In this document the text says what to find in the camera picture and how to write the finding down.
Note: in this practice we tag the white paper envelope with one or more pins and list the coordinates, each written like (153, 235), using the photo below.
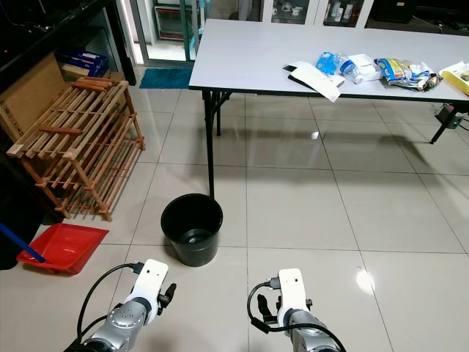
(316, 77)

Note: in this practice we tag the black plastic rubbish bin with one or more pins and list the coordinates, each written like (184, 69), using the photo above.
(192, 238)

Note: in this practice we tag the red plastic dustpan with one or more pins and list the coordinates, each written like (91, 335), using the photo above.
(73, 246)

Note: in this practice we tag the black bag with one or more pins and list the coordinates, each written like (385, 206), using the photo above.
(16, 205)

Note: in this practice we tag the teal door mat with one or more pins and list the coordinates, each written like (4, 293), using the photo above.
(165, 78)

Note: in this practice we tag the wooden slatted shoe rack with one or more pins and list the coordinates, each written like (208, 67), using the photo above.
(91, 84)

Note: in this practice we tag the brown cardboard sheet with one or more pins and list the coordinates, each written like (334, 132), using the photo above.
(33, 95)

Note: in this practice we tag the blue printed package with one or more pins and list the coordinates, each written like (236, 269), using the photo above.
(82, 62)

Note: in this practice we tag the white folding table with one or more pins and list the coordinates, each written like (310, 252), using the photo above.
(249, 53)

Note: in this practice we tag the black power adapter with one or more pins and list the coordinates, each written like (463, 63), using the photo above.
(447, 112)

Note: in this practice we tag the yellow blue snack bag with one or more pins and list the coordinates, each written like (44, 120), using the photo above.
(399, 72)

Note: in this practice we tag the black shelf unit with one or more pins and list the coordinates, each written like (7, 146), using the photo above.
(44, 29)

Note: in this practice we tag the white glass door cabinet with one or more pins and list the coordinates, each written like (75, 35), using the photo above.
(253, 9)

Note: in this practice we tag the yellow cardboard box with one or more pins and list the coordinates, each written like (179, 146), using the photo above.
(456, 77)

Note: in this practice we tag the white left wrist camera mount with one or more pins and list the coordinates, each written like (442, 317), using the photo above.
(150, 282)

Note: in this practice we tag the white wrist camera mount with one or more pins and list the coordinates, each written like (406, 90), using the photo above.
(150, 282)
(292, 290)

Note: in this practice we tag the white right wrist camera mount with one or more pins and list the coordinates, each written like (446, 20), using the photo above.
(292, 290)

